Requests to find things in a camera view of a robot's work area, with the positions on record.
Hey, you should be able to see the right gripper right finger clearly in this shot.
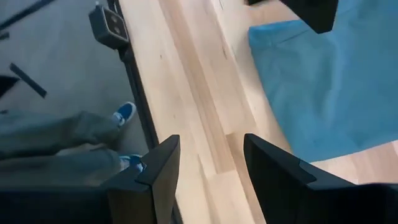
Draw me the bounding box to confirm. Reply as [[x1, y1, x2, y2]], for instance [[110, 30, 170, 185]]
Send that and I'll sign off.
[[243, 133, 398, 224]]

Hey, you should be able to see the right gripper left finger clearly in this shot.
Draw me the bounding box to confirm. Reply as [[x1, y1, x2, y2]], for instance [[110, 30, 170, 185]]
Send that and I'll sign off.
[[0, 134, 182, 224]]

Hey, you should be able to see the teal shirt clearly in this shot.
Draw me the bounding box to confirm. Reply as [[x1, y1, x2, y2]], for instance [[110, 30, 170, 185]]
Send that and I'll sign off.
[[248, 0, 398, 164]]

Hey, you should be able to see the blue shoe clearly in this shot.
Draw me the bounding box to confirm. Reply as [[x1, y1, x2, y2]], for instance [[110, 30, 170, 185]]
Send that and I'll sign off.
[[119, 154, 146, 174], [111, 101, 137, 127]]

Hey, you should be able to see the person's leg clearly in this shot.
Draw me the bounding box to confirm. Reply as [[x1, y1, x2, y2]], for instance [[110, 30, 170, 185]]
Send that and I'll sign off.
[[0, 110, 121, 160], [0, 148, 124, 188]]

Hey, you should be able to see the black flat bar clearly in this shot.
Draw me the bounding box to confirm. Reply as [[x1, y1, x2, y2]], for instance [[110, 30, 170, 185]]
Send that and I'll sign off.
[[9, 62, 48, 99]]

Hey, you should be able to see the black metal table frame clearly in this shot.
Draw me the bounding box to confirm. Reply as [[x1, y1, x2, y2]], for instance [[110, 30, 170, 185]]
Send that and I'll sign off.
[[107, 0, 184, 224]]

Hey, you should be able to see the black table-level camera box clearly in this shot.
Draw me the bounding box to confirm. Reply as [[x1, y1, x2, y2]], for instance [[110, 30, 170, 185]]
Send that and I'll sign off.
[[88, 4, 130, 50]]

